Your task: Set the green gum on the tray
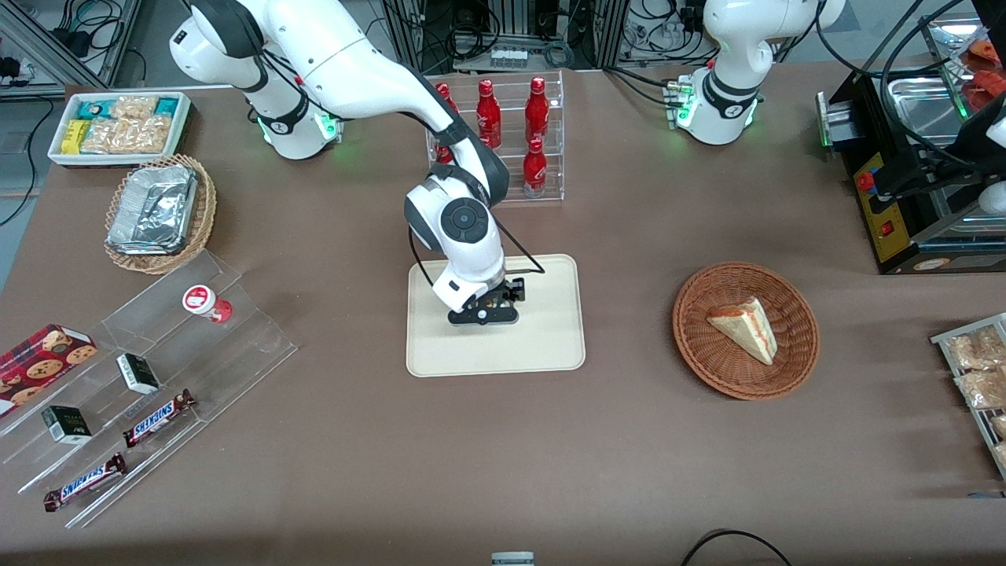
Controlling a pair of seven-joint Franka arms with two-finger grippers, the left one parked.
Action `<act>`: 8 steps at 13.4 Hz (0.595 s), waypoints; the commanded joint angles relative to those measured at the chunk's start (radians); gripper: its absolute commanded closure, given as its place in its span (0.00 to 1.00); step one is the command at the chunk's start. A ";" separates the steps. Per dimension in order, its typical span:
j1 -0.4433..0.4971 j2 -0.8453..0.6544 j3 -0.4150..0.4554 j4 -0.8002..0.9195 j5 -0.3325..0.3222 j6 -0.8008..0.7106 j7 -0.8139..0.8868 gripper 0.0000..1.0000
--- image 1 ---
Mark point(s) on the black warming machine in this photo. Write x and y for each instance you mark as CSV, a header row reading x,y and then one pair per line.
x,y
888,228

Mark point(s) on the teal snack pack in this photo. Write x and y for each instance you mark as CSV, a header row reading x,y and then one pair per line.
x,y
167,107
96,108

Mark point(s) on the beige plastic tray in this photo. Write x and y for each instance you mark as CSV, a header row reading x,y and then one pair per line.
x,y
542,338

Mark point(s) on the white power strip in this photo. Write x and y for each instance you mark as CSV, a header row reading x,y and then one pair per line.
x,y
508,57

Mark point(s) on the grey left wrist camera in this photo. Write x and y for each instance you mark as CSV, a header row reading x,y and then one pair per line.
x,y
994,200

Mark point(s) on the red cola bottle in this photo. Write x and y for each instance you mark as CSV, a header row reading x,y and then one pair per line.
x,y
488,118
445,93
537,114
534,171
442,155

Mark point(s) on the yellow snack pack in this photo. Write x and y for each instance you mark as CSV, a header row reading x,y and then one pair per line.
x,y
75,137

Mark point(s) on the small black box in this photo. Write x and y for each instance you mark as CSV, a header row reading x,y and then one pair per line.
x,y
138,374
67,425

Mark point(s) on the clear acrylic bottle rack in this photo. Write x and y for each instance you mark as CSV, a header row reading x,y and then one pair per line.
x,y
554,157

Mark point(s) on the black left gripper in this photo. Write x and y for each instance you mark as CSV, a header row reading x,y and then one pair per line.
x,y
974,142

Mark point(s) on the clear bag of pastries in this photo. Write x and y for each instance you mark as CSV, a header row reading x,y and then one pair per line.
x,y
974,350
1000,456
1000,426
982,389

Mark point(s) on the white plastic bin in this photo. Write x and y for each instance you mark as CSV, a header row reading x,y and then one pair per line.
x,y
56,153

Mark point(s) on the oval light wicker basket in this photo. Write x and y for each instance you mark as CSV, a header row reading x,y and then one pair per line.
x,y
206,208

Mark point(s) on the wrapped sandwich wedge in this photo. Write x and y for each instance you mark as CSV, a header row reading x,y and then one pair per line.
x,y
747,330

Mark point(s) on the round brown wicker basket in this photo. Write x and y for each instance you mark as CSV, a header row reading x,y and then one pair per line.
x,y
707,362

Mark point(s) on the snickers bar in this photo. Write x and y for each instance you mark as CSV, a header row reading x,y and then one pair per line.
x,y
157,418
85,482

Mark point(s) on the tray of bagged snacks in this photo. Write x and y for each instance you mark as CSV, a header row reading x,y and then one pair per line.
x,y
982,424

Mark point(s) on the red cookie box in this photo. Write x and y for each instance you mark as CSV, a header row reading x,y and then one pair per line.
x,y
43,363

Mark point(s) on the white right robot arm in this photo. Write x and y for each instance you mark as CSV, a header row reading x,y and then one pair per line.
x,y
354,63

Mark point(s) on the clear bag of crackers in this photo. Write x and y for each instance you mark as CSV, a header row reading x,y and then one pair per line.
x,y
134,107
149,134
106,137

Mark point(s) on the clear acrylic stepped stand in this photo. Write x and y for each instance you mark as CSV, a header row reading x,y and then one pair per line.
x,y
204,369

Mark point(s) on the silver foil trays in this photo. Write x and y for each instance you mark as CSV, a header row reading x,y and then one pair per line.
x,y
153,208

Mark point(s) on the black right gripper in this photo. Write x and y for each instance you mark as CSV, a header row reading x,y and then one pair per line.
x,y
515,288

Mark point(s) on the red packaged food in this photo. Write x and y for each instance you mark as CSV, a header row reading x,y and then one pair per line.
x,y
986,82

